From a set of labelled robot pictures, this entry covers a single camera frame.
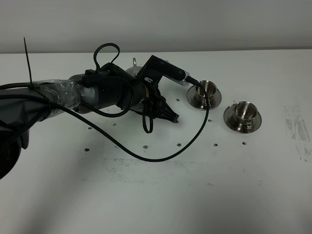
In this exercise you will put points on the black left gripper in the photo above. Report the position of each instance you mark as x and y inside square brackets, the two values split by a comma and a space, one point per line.
[117, 92]

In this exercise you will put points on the stainless steel teapot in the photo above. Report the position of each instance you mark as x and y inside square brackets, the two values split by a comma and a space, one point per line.
[135, 69]

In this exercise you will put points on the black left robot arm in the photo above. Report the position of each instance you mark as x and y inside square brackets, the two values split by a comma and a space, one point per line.
[24, 104]

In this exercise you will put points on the rear stainless steel teacup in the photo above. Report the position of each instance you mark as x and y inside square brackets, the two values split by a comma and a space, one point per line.
[212, 93]

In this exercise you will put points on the stainless steel teacup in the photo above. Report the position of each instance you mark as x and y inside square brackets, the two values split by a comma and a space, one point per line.
[245, 114]
[212, 93]

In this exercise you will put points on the front stainless steel saucer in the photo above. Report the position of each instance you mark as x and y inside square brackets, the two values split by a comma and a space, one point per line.
[237, 127]

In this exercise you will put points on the front stainless steel teacup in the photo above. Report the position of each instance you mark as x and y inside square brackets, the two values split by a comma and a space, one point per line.
[245, 114]

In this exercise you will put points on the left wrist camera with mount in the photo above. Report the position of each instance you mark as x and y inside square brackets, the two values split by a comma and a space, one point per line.
[155, 68]

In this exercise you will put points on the black cable tie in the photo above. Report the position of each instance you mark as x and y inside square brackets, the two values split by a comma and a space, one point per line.
[28, 63]

